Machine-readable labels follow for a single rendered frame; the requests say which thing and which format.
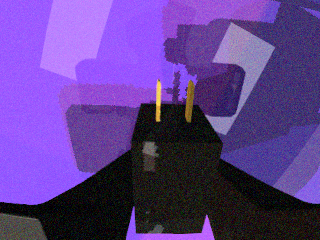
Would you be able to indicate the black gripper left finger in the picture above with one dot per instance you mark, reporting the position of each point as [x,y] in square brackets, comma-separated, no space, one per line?
[100,208]

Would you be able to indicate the black two-prong plug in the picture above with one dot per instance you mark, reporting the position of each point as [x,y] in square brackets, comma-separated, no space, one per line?
[175,154]

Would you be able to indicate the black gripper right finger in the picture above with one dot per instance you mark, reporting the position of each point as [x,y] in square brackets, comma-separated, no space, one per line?
[244,208]

